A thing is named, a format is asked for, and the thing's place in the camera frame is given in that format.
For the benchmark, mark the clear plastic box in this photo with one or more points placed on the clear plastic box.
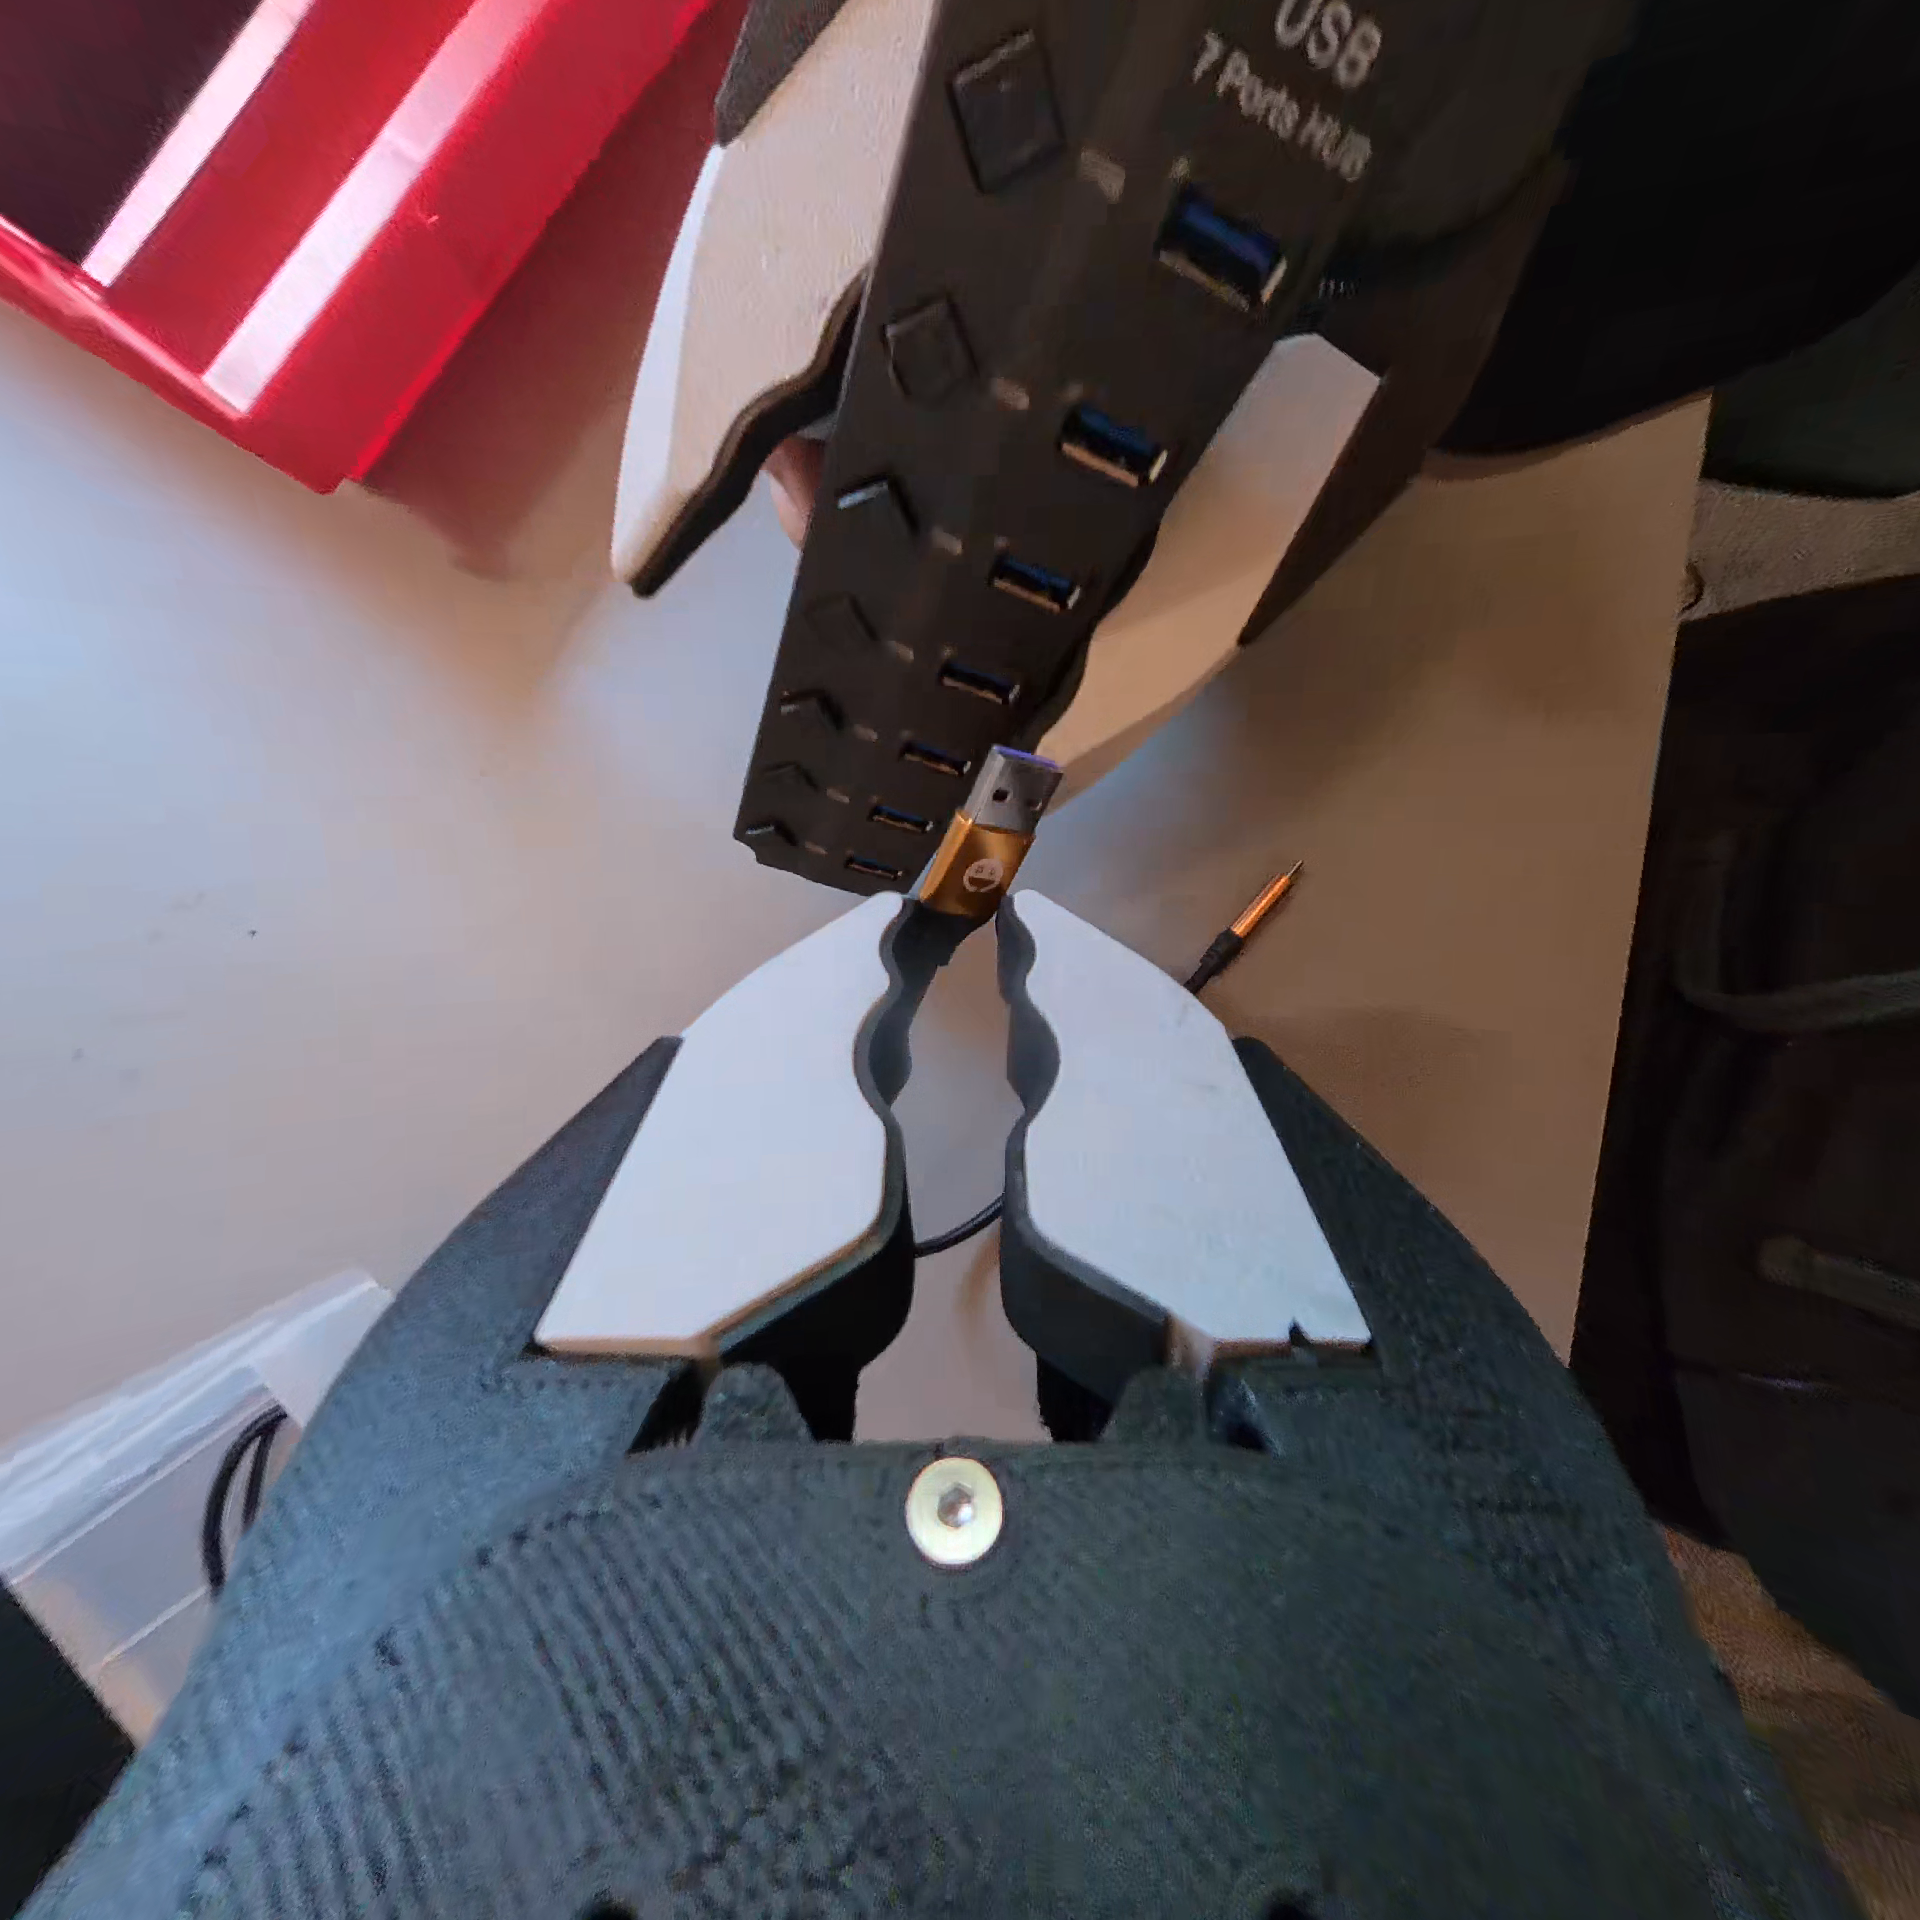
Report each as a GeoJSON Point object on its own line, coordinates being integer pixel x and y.
{"type": "Point", "coordinates": [86, 1501]}

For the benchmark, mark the black object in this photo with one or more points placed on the black object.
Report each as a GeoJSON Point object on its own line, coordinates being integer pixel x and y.
{"type": "Point", "coordinates": [47, 1764]}

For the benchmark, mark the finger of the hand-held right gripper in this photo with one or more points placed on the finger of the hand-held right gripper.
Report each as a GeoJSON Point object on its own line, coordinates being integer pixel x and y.
{"type": "Point", "coordinates": [674, 371]}
{"type": "Point", "coordinates": [1201, 602]}

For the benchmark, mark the red plastic bin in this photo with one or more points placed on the red plastic bin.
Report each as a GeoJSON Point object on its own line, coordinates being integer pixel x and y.
{"type": "Point", "coordinates": [301, 300]}

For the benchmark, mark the black usb hub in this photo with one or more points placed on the black usb hub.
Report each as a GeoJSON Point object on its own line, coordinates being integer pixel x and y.
{"type": "Point", "coordinates": [1020, 371]}

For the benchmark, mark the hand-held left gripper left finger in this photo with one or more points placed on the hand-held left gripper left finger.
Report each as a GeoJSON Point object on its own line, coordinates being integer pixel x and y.
{"type": "Point", "coordinates": [720, 1171]}

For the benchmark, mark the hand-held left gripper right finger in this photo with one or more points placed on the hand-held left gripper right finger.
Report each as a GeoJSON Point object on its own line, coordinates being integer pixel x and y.
{"type": "Point", "coordinates": [1188, 1171]}

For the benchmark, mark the person's right hand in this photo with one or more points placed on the person's right hand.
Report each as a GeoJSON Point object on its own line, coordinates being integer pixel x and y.
{"type": "Point", "coordinates": [791, 487]}

